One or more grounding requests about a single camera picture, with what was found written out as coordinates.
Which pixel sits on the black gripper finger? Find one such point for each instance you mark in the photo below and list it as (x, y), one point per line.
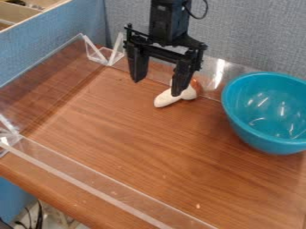
(186, 66)
(138, 61)

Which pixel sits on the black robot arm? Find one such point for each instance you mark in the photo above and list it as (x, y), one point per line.
(168, 18)

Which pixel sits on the wooden shelf box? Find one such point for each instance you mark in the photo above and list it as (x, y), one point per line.
(16, 11)

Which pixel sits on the white brown toy mushroom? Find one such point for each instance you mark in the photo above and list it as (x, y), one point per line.
(164, 99)

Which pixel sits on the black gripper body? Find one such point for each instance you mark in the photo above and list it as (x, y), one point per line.
(143, 46)

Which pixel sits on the blue plastic bowl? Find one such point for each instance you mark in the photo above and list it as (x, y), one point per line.
(265, 105)

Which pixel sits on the clear acrylic front barrier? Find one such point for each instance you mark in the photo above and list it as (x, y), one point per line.
(118, 194)

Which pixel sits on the clear acrylic corner bracket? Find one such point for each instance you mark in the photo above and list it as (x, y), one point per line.
(104, 55)

